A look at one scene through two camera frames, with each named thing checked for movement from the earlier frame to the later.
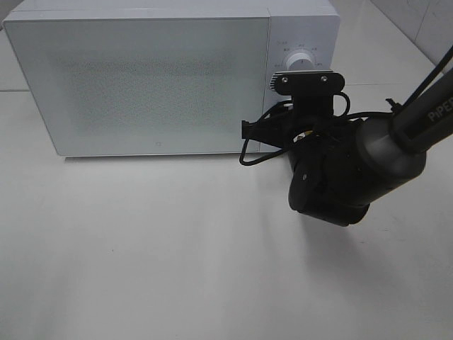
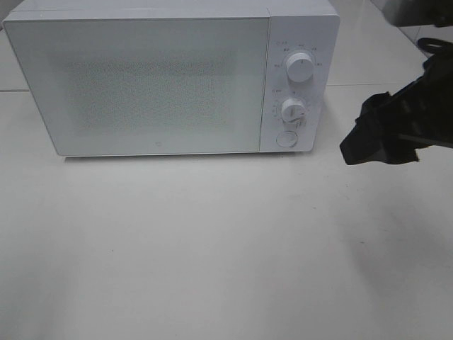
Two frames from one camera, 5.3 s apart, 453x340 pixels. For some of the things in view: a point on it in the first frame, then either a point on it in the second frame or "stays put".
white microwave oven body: x=166 y=77 stays put
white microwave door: x=144 y=85 stays put
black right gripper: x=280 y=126 -> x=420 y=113
